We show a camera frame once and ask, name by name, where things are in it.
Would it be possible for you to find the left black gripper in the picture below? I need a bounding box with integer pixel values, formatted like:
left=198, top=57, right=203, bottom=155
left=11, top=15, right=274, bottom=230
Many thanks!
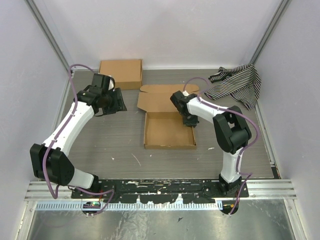
left=102, top=87, right=127, bottom=116

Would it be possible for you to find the brown cardboard box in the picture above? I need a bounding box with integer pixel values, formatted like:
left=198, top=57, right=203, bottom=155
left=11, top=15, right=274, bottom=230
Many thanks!
left=137, top=84, right=197, bottom=150
left=99, top=59, right=143, bottom=90

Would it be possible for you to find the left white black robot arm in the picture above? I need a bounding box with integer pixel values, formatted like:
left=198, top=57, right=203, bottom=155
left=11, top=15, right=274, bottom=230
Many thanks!
left=30, top=73, right=127, bottom=199

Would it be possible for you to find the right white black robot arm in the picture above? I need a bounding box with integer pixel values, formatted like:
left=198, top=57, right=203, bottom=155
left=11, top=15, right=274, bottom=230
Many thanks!
left=170, top=90, right=252, bottom=198

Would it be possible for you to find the folded brown cardboard box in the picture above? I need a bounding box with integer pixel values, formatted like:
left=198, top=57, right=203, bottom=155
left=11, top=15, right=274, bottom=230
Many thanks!
left=99, top=59, right=143, bottom=90

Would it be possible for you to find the striped black white cloth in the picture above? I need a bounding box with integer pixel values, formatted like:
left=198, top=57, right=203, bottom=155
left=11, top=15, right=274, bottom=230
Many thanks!
left=204, top=64, right=262, bottom=111

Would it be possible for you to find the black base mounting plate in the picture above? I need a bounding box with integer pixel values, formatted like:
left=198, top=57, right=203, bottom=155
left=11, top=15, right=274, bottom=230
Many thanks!
left=70, top=178, right=250, bottom=204

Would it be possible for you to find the left aluminium corner post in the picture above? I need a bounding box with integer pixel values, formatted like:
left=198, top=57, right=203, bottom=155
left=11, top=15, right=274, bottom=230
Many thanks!
left=24, top=0, right=73, bottom=74

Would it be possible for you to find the aluminium corner post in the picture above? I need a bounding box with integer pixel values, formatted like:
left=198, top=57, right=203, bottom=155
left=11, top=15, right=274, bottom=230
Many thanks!
left=24, top=0, right=73, bottom=74
left=249, top=0, right=292, bottom=65

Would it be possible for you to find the aluminium front rail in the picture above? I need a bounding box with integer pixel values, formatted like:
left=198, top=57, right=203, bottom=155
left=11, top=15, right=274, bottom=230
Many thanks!
left=23, top=178, right=298, bottom=201

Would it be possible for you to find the white slotted cable duct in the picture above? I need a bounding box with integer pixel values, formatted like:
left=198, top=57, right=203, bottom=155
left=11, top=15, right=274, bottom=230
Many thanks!
left=35, top=201, right=223, bottom=212

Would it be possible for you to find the right aluminium corner post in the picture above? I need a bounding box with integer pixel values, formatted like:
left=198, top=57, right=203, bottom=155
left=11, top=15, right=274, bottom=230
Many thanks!
left=249, top=0, right=292, bottom=65

